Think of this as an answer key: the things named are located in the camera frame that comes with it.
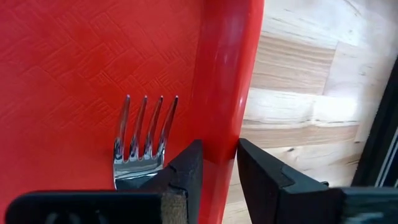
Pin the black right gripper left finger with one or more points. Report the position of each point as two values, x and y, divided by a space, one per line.
183 180

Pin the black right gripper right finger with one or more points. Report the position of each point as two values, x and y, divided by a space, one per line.
267 186

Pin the red plastic tray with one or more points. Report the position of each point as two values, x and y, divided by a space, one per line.
62 77

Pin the black table frame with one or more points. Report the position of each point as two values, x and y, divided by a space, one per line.
379 137

